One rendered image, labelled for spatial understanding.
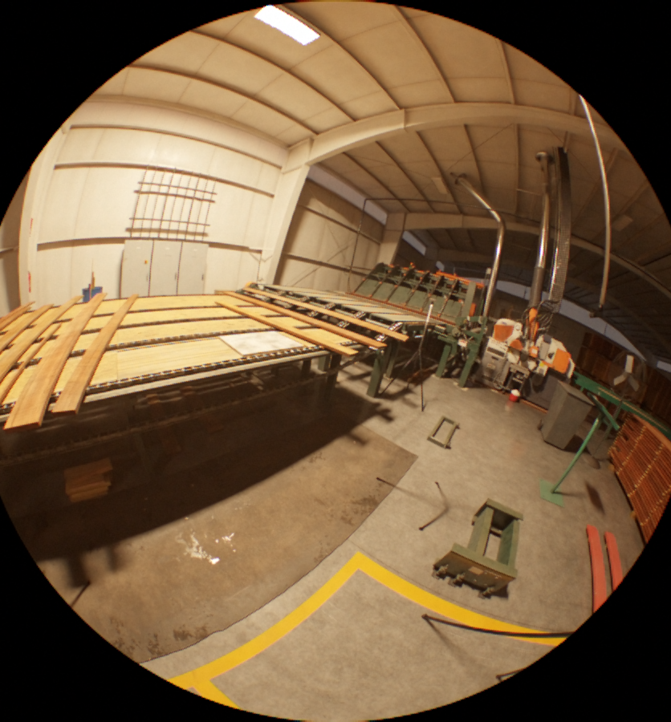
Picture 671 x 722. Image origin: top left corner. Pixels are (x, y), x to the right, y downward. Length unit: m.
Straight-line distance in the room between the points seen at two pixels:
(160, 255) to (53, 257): 3.31
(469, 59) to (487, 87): 0.87
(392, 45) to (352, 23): 0.92
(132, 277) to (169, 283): 1.09
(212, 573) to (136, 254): 6.42
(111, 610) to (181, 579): 0.52
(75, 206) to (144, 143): 2.41
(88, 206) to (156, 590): 7.47
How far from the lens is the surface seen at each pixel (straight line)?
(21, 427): 1.31
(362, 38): 6.21
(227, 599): 1.47
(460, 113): 6.90
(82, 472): 1.91
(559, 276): 6.44
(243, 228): 8.29
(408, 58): 6.43
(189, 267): 6.95
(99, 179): 7.80
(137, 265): 6.72
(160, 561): 1.61
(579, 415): 4.44
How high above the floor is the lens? 1.44
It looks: 20 degrees down
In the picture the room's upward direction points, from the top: 12 degrees clockwise
